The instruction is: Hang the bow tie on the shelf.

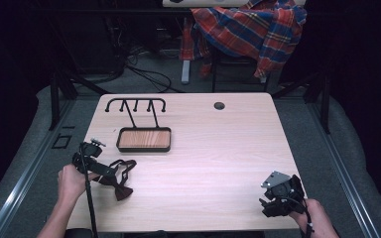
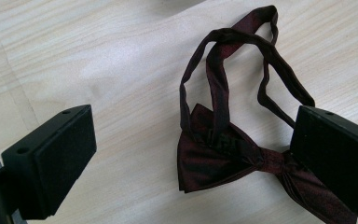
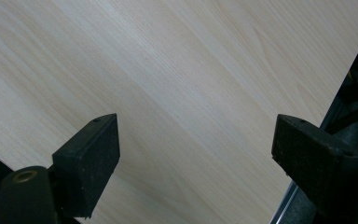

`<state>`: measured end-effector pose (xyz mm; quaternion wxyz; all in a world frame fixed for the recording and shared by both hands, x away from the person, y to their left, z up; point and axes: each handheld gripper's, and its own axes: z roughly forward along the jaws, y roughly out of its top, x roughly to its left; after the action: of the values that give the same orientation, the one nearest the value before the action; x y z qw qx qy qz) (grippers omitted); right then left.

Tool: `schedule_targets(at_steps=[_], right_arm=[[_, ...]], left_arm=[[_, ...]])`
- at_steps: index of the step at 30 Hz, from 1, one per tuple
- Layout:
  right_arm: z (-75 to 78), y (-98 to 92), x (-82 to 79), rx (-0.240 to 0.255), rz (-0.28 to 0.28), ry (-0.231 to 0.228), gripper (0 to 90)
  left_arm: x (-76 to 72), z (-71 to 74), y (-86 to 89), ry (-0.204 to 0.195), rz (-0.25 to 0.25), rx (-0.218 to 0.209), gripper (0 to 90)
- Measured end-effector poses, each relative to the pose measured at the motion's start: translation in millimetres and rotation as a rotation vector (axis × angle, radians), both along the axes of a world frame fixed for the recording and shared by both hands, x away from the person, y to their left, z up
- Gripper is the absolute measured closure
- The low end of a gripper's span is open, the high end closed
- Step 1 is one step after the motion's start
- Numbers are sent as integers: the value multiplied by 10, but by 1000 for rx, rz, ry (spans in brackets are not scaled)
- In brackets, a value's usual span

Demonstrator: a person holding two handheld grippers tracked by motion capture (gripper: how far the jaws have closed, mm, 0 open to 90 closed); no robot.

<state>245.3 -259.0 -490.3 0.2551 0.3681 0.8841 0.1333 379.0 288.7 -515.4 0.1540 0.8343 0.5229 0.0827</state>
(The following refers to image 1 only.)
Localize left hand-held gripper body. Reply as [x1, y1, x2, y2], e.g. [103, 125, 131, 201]
[71, 138, 117, 181]

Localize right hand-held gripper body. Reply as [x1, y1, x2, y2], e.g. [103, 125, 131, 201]
[259, 170, 308, 218]

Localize dark bow tie with strap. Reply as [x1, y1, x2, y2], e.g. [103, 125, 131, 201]
[95, 159, 138, 202]

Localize person's left hand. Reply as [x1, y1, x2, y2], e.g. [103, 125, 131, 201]
[57, 164, 99, 203]

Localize person's right hand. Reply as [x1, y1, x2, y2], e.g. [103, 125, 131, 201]
[289, 197, 329, 234]

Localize black hook rack wooden tray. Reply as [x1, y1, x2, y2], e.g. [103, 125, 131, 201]
[104, 97, 173, 154]

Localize black metal stand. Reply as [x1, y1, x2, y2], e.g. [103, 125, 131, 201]
[270, 70, 332, 135]
[47, 68, 111, 132]

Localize white table leg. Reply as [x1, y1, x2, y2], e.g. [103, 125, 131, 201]
[181, 59, 191, 85]

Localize black metal chair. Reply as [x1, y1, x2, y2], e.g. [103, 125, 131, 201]
[209, 48, 270, 94]

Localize red blue plaid shirt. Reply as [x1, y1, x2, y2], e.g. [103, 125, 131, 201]
[179, 0, 309, 79]

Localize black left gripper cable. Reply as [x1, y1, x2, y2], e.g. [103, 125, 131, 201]
[79, 145, 99, 238]

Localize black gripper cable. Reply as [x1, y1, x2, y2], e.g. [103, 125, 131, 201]
[287, 196, 315, 238]
[79, 145, 99, 238]

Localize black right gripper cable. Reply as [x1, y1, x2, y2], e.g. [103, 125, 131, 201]
[287, 196, 315, 238]

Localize grey metal floor rail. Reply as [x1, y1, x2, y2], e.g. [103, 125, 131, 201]
[0, 98, 77, 238]
[306, 98, 381, 238]

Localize black floor cables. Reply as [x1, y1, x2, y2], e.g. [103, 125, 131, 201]
[124, 43, 187, 94]

